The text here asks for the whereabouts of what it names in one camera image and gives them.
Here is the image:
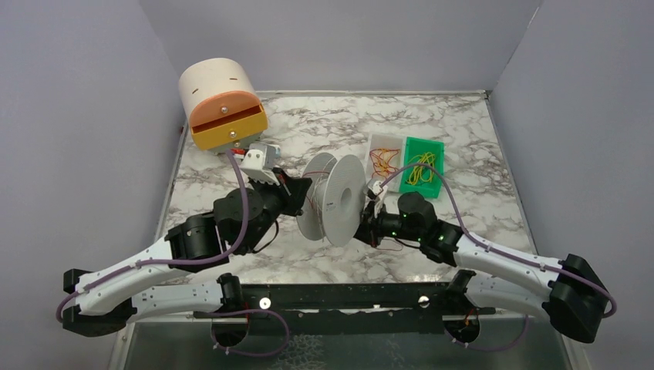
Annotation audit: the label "red cable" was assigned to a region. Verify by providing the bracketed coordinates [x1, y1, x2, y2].
[302, 170, 405, 252]

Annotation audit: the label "grey perforated cable spool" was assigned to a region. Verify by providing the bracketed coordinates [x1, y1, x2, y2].
[296, 153, 366, 247]

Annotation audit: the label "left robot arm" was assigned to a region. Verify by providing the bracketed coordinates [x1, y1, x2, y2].
[56, 168, 312, 337]

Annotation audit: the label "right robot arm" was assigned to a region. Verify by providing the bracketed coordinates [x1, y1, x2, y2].
[355, 190, 614, 344]

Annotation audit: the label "green plastic bin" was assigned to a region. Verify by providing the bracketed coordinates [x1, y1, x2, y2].
[399, 136, 445, 199]

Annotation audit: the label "translucent white plastic bin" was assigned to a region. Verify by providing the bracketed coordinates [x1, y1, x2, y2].
[364, 132, 406, 181]

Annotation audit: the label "beige and orange drawer cabinet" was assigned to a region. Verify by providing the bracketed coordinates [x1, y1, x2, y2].
[178, 58, 268, 153]

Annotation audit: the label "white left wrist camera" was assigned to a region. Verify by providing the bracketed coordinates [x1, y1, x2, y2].
[240, 143, 281, 186]

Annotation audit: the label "yellow cables in green bin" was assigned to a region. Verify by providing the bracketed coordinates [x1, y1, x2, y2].
[406, 152, 438, 187]

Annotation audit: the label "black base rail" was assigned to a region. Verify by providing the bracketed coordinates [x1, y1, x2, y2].
[211, 282, 495, 338]

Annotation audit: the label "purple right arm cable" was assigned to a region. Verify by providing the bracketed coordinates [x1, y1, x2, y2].
[380, 162, 619, 353]

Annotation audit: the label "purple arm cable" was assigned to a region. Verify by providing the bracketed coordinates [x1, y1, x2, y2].
[55, 151, 292, 358]
[380, 162, 619, 353]

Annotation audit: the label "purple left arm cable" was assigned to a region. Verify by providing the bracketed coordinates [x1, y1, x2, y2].
[55, 151, 292, 358]

